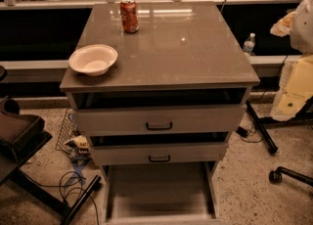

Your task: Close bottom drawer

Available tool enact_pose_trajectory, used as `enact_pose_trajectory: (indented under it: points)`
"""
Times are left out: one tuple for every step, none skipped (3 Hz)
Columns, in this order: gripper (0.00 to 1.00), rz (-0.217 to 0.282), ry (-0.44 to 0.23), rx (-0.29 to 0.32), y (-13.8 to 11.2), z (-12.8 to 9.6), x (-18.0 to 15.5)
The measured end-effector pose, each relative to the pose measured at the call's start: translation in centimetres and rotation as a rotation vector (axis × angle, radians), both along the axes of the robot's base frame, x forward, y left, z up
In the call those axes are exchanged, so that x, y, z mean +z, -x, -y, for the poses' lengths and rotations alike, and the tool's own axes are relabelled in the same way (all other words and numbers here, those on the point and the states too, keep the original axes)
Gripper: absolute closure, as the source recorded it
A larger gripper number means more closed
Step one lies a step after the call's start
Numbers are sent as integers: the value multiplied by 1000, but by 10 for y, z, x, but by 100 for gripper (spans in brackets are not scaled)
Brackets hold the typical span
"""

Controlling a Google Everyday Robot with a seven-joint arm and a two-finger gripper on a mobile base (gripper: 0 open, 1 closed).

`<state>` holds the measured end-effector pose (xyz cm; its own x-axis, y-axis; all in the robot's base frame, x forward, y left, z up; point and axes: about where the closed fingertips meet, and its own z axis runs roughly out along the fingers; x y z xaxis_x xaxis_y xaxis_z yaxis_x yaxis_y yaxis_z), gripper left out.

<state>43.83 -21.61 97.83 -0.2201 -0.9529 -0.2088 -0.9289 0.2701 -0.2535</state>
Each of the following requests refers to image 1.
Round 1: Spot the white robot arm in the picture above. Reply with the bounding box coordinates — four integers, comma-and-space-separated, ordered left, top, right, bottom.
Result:
270, 0, 313, 121

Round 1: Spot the dark tray on left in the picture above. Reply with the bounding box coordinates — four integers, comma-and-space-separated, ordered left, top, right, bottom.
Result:
0, 98, 45, 157

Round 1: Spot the wire mesh basket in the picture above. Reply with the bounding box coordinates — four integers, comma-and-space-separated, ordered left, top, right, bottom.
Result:
55, 109, 79, 154

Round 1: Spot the black stand leg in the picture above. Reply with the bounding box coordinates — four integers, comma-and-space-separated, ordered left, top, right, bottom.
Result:
246, 102, 278, 155
9, 169, 101, 225

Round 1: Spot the clear plastic water bottle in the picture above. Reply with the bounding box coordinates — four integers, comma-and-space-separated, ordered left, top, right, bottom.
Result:
243, 33, 255, 56

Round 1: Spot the black stand leg left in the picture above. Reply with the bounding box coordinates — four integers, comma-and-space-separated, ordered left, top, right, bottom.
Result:
9, 169, 101, 225

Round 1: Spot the black cable on floor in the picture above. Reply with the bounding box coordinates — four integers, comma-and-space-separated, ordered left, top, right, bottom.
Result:
22, 169, 101, 225

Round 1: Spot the white paper bowl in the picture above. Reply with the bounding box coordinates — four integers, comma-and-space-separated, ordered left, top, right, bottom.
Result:
68, 44, 117, 76

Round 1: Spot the office chair caster leg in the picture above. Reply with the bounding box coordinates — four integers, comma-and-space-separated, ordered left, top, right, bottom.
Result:
269, 166, 313, 187

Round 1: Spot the black stand leg right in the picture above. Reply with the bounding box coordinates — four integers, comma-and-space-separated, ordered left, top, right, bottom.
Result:
246, 102, 278, 155

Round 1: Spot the orange soda can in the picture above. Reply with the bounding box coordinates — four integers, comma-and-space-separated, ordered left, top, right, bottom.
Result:
119, 0, 139, 33

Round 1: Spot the snack chip bag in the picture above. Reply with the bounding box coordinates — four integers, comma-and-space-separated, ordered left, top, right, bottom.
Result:
64, 135, 90, 160

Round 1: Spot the grey drawer cabinet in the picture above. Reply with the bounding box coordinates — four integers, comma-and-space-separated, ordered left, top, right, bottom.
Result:
59, 1, 261, 171

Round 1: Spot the grey drawer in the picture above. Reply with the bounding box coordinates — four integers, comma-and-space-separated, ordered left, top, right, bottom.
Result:
74, 106, 246, 136
90, 142, 228, 165
103, 162, 218, 225

